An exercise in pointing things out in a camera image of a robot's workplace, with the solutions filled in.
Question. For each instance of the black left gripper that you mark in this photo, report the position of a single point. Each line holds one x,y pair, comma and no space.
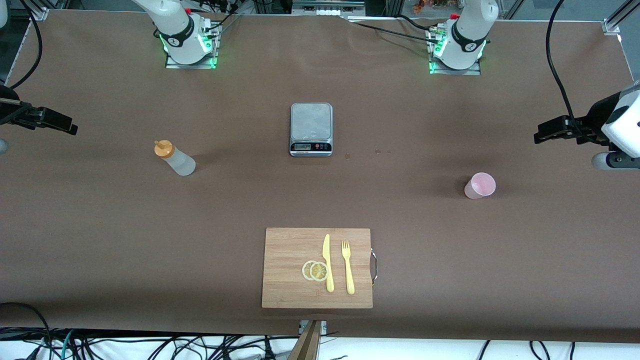
591,122

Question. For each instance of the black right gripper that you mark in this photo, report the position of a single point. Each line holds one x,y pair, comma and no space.
10,111

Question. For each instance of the pink plastic cup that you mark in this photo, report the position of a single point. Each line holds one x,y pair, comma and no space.
477,187

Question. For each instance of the clear bottle with orange cap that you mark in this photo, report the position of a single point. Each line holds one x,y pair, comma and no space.
182,164

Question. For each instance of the silver digital kitchen scale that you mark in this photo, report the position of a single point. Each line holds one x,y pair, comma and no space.
311,122

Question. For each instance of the yellow plastic fork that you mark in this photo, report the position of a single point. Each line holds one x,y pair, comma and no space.
349,275

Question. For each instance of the yellow plastic knife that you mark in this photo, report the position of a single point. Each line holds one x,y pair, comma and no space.
329,280

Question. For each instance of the lemon slice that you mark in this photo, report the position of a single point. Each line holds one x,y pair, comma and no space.
305,270
318,271

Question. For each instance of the wooden cutting board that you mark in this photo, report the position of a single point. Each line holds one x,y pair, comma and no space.
290,280

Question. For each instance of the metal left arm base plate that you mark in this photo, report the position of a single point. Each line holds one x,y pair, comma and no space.
475,71

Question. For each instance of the aluminium frame profile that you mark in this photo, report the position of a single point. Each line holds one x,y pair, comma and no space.
617,20
39,11

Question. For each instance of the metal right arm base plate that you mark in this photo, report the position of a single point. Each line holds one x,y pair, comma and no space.
200,65

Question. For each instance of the small metal bracket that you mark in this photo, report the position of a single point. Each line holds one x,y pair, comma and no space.
324,327

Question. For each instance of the wooden post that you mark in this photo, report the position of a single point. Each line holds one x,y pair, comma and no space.
307,347

